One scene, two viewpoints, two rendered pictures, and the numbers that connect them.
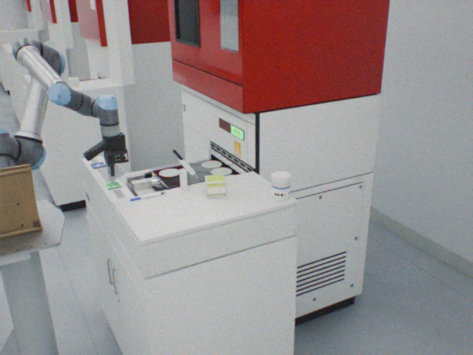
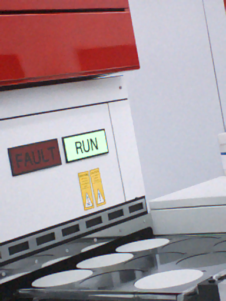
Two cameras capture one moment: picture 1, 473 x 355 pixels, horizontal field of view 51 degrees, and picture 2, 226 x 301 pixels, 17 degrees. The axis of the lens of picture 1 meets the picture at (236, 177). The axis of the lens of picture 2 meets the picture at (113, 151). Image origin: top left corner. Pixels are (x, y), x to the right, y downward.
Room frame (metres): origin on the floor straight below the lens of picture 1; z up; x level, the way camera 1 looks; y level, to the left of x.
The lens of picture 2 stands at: (2.60, 1.32, 1.15)
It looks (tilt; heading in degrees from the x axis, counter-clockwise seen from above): 3 degrees down; 248
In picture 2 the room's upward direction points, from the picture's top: 10 degrees counter-clockwise
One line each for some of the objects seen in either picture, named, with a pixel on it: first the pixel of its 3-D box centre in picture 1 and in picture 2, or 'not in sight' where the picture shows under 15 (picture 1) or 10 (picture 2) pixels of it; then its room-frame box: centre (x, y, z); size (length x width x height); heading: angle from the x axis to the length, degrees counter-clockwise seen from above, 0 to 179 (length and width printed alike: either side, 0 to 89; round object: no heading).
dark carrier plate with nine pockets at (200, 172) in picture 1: (200, 176); (153, 261); (2.10, 0.17, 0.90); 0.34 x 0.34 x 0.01; 28
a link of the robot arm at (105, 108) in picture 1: (107, 110); not in sight; (1.86, 0.50, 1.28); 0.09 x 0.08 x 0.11; 57
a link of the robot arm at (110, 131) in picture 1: (110, 129); not in sight; (1.86, 0.49, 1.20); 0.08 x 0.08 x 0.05
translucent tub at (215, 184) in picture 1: (215, 186); not in sight; (1.75, 0.08, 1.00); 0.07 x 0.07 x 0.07; 8
